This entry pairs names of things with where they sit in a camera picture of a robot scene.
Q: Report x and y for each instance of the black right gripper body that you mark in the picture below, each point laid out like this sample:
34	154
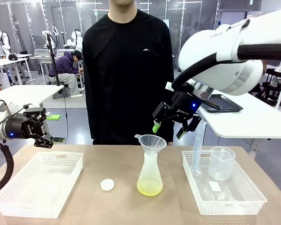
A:
185	103

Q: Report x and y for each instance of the right gripper black green-tipped finger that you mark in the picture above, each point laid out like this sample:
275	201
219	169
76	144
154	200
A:
193	123
164	112

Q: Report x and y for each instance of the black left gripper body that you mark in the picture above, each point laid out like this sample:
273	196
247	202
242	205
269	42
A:
16	127

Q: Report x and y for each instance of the left gripper black green-tipped finger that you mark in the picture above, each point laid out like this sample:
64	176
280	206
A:
36	113
43	140

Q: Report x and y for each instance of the clear plastic graduated cylinder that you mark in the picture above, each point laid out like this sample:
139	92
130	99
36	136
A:
197	152

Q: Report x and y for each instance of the clear plastic funnel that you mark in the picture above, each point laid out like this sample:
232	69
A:
152	143

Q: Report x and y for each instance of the clear plastic measuring beaker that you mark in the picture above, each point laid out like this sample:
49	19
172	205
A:
221	164

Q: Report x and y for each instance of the translucent plastic conical flask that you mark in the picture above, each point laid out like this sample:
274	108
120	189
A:
150	178

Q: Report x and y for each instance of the white round flask cap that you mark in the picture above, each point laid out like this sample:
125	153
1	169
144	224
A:
107	184

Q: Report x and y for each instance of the white perforated plastic basket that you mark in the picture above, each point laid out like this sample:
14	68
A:
253	187
4	206

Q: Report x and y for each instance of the person's right forearm black sleeve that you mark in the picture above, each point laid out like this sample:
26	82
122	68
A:
93	112

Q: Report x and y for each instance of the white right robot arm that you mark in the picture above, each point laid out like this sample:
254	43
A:
213	47

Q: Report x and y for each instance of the person's left hand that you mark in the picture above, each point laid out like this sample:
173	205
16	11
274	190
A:
170	143

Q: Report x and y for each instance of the person in black sweater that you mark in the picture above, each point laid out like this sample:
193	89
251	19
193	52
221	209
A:
126	82

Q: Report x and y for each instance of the seated person purple hoodie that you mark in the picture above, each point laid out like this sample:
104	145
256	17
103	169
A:
63	68

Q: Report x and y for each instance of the black tripod pole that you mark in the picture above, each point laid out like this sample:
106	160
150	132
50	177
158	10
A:
52	58

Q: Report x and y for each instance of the white background desk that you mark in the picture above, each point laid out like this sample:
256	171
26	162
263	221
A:
4	61

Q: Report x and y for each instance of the black baseball cap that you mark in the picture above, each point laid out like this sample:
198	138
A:
12	57

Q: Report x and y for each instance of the white paper label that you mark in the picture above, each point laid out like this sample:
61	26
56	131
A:
215	186

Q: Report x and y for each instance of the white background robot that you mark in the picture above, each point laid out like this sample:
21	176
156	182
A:
76	37
4	39

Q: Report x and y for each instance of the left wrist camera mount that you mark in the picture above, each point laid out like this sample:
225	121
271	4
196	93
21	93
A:
14	107

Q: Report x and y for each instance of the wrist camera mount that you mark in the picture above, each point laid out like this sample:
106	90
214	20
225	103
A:
169	86
14	107

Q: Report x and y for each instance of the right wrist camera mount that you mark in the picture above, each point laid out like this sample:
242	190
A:
169	86

